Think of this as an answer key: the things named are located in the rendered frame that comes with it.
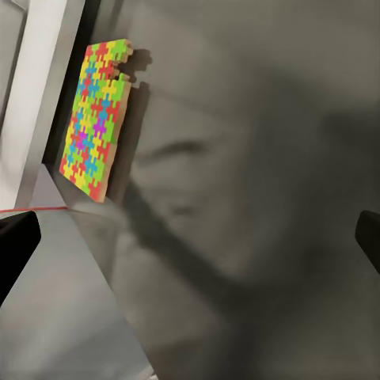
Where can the swivel chair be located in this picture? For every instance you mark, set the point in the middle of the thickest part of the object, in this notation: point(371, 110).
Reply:
point(60, 320)

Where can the jigsaw puzzle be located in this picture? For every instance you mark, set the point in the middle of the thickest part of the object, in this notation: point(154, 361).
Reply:
point(100, 105)

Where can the desk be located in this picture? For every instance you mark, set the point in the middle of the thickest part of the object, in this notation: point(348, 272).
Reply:
point(249, 148)

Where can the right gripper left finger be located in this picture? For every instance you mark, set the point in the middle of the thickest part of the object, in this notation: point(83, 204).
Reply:
point(19, 236)

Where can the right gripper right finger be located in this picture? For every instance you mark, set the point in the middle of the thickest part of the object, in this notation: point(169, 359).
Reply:
point(367, 234)

